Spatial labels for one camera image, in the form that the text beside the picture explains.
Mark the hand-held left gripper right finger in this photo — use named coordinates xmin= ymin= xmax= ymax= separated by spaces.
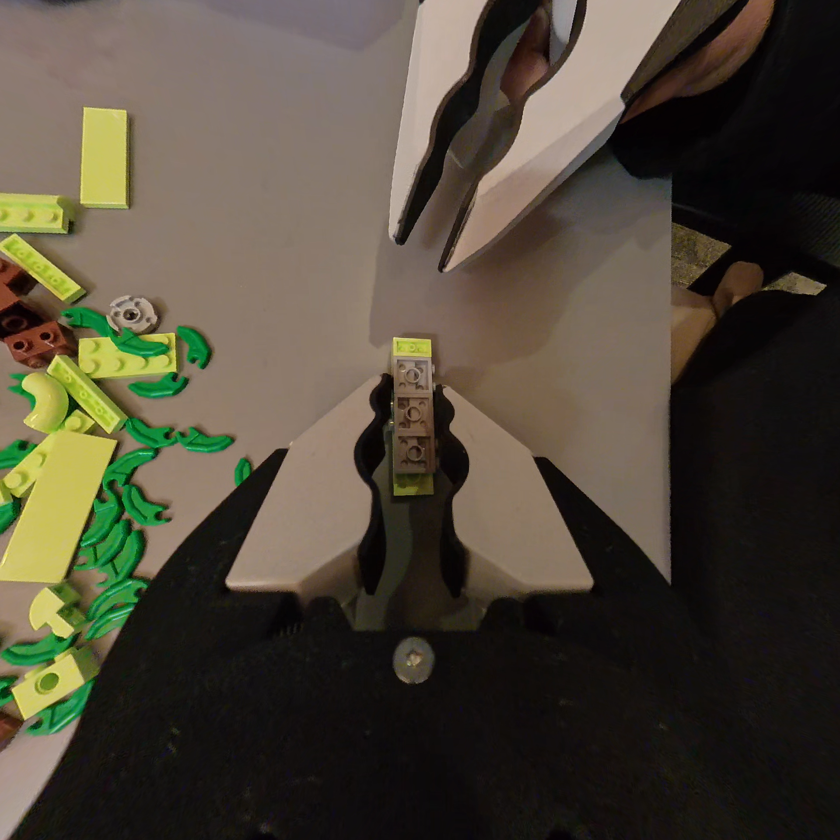
xmin=433 ymin=384 xmax=595 ymax=624

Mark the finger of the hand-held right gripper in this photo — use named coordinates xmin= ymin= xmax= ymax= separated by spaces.
xmin=438 ymin=0 xmax=683 ymax=273
xmin=388 ymin=0 xmax=494 ymax=246

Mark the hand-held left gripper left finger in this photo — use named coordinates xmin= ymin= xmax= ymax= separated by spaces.
xmin=225 ymin=374 xmax=395 ymax=595

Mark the lime long studded plate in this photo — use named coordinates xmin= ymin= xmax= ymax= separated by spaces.
xmin=392 ymin=338 xmax=439 ymax=497

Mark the pile of mixed toy bricks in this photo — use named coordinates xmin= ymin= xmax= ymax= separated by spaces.
xmin=0 ymin=193 xmax=234 ymax=736

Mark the person's right hand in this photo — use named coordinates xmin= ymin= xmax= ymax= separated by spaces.
xmin=622 ymin=0 xmax=777 ymax=124

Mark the lime smooth tile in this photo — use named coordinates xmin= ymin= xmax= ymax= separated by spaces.
xmin=80 ymin=107 xmax=130 ymax=210

